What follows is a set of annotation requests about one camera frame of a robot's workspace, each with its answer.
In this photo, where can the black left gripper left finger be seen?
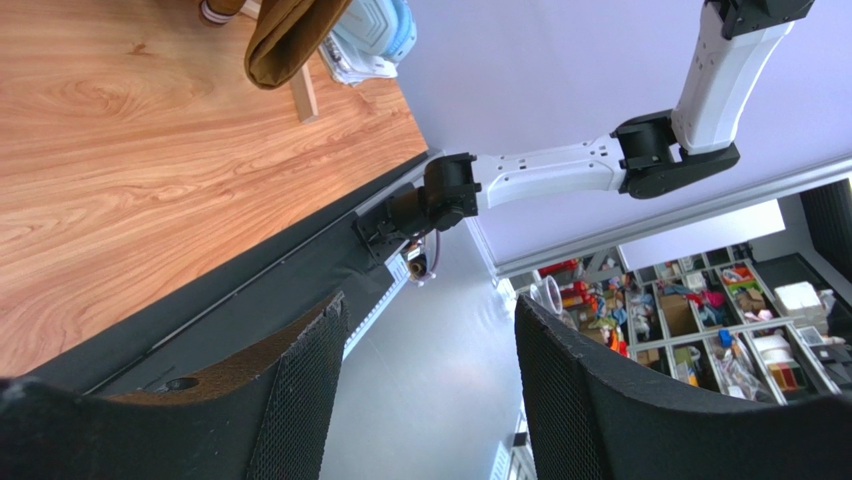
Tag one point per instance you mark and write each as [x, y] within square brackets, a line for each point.
[261, 413]

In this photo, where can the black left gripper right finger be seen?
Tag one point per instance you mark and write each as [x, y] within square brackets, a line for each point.
[594, 414]

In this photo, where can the brown trousers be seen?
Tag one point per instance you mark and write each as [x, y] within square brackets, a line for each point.
[287, 33]

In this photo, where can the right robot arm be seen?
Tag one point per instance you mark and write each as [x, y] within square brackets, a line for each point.
[645, 157]

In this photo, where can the storage shelf with items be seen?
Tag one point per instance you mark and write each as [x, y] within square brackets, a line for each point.
[768, 331]

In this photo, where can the wooden clothes rack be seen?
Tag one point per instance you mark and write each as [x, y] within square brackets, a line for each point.
[301, 84]

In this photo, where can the light blue headphones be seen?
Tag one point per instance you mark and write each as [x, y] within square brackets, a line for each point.
[382, 28]

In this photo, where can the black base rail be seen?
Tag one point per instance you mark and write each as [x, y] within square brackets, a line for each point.
[240, 302]

